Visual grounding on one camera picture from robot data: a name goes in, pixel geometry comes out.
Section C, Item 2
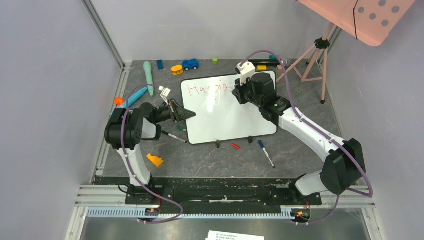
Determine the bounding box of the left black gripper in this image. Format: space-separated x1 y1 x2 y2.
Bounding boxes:
153 98 196 124

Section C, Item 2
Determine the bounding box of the white whiteboard black frame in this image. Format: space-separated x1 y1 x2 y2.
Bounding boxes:
180 74 277 145

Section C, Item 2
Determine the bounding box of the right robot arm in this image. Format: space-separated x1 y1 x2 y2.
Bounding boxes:
232 72 366 204

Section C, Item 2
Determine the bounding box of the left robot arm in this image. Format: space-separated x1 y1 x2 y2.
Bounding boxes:
104 99 197 204

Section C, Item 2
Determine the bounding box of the black whiteboard marker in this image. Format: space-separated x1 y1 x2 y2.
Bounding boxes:
161 130 188 144

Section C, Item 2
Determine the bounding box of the blue whiteboard marker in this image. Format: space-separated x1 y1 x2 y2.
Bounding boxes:
258 140 276 168

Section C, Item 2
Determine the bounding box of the yellow rectangular block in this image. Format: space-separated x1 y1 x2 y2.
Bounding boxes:
257 65 268 71

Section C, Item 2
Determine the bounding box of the black toy microphone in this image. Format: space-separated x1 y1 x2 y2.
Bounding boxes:
250 58 291 68

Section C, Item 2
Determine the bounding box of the tan wooden cube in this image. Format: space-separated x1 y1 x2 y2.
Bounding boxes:
276 65 283 73

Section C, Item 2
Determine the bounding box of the yellow oval toy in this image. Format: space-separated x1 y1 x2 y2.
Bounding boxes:
171 64 184 76

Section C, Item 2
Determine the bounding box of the blue toy car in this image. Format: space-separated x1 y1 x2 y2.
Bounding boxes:
182 58 200 71

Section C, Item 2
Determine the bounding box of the yellow stair block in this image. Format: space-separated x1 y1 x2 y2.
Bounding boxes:
147 153 164 168

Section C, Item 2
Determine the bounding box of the blue toy crayon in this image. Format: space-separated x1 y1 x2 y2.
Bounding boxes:
115 86 148 109

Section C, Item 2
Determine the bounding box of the dark blue block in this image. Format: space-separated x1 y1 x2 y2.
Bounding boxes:
156 60 165 70

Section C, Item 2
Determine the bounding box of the red marker cap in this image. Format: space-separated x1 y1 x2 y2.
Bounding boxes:
231 143 241 150

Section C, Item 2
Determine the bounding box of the mint toy crayon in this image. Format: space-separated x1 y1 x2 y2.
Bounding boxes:
143 61 155 97

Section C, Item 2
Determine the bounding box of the orange small toy piece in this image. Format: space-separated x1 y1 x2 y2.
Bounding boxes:
114 97 125 107

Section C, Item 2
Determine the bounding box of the pink tripod stand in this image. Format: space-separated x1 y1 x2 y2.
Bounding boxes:
286 22 335 104

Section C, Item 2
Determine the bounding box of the white printed paper sheet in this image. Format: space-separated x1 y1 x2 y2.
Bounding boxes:
206 230 265 240

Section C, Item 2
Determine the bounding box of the pink perforated board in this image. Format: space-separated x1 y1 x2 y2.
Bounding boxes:
299 0 416 47

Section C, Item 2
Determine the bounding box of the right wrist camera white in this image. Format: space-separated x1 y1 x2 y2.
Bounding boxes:
236 61 256 86

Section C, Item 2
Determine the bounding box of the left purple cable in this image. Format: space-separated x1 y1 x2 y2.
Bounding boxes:
119 83 185 225

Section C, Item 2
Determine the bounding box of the purple cable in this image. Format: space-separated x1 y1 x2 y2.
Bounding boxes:
239 49 375 226
119 83 185 225

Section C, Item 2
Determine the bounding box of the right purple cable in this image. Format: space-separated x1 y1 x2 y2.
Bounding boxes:
239 49 375 226

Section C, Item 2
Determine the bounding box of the white cable duct strip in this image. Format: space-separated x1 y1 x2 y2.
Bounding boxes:
86 206 299 220

